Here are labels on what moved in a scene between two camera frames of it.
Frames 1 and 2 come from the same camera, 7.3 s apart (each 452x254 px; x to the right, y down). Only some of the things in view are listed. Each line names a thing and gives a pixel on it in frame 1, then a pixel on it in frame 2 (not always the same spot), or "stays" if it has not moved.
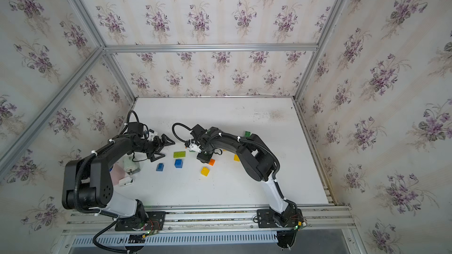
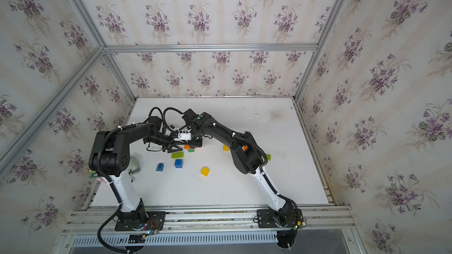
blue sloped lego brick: (160, 167) stays
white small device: (132, 164) stays
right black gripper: (204, 159) → (192, 143)
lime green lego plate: (180, 154) stays
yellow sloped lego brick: (205, 171) stays
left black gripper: (156, 145) → (168, 147)
